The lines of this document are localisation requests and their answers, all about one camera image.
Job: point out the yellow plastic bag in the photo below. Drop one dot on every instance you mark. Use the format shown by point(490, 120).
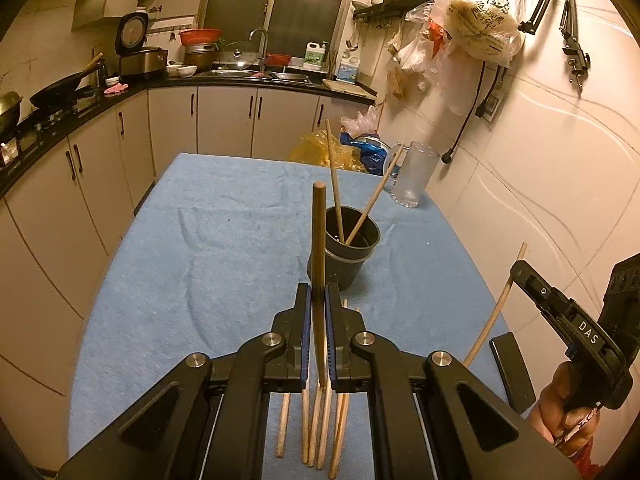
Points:
point(313, 149)

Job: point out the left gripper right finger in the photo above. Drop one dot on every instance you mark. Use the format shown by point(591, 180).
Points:
point(431, 417)

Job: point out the person right hand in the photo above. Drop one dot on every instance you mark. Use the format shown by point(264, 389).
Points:
point(551, 419)

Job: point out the metal pot with lid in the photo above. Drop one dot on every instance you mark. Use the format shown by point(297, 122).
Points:
point(202, 56)

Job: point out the wooden chopstick seven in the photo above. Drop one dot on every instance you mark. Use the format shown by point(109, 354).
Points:
point(314, 426)

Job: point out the wooden chopstick eight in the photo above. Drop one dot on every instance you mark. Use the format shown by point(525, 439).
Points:
point(324, 428)

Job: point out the blue plastic bag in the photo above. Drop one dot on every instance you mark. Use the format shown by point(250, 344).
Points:
point(372, 150)

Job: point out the wooden chopstick four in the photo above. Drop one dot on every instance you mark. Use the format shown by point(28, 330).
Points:
point(283, 425)

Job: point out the black wall shelf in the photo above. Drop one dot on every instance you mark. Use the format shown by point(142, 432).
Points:
point(386, 10)

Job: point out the wooden chopstick two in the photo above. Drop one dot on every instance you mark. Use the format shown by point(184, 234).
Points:
point(375, 194)

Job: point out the wooden chopstick five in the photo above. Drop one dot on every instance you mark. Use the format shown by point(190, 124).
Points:
point(490, 323)

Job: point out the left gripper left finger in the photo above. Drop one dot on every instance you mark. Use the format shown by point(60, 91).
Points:
point(206, 418)

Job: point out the black frying pan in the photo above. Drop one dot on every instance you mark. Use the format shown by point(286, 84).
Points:
point(61, 92)

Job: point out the clear glass mug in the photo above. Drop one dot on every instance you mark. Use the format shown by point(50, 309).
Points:
point(412, 166)

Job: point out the kitchen faucet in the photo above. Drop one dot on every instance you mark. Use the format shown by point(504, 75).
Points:
point(262, 46)

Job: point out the blue table cloth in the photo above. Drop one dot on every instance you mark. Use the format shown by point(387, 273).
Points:
point(219, 247)

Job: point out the rice cooker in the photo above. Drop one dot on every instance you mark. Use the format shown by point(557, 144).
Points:
point(135, 59)

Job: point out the wooden chopstick three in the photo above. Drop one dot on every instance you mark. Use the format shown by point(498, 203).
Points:
point(318, 276)

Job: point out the wooden cutting board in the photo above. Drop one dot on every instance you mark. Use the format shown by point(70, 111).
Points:
point(348, 89)

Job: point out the blue label bottle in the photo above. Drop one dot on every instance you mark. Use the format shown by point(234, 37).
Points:
point(347, 70)

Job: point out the hanging white plastic bag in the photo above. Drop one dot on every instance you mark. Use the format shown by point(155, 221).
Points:
point(485, 29)

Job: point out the green label detergent jug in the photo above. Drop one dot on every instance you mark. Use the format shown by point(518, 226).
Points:
point(314, 56)

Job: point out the dark utensil holder cup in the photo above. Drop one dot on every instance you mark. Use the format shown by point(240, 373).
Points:
point(344, 261)

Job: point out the red basin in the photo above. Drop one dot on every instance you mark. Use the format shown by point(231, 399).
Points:
point(192, 37)

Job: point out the wooden chopstick nine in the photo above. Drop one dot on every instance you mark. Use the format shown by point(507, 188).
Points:
point(339, 436)

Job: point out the wooden chopstick one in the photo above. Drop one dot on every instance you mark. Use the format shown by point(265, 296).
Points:
point(334, 181)

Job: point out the wooden chopstick six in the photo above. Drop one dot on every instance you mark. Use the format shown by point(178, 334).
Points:
point(304, 453)

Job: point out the black phone on table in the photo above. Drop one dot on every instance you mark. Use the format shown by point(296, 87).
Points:
point(513, 372)

